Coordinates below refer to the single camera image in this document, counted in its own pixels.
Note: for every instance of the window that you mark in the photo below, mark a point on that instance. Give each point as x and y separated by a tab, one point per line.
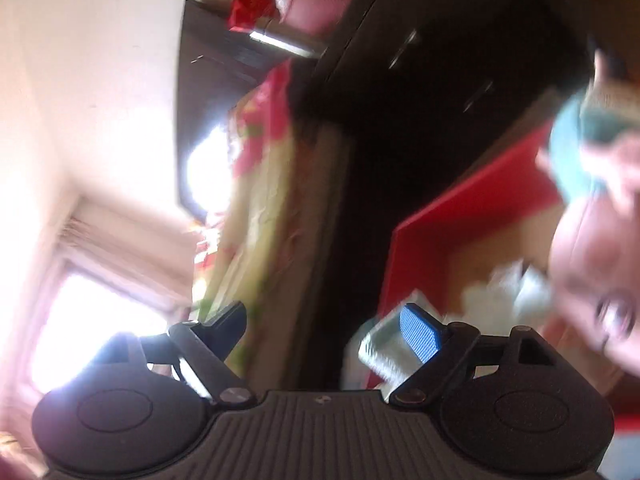
95	320

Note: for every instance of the dark wooden headboard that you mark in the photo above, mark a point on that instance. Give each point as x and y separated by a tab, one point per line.
215	75

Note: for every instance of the white cloth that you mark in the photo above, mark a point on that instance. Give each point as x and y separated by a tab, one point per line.
505	292

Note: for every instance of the dark wooden nightstand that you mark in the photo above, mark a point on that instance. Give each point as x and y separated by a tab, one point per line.
425	110

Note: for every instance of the pink pig plush toy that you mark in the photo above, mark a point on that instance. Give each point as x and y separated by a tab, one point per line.
595	240

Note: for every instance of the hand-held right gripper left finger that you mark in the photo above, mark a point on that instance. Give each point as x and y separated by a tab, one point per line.
226	327

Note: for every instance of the bed with floral blanket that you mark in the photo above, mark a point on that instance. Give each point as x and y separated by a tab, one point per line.
270	200

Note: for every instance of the red box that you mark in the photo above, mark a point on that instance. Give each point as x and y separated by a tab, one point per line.
465	210

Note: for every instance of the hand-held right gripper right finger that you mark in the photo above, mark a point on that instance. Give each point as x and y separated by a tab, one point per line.
421	336

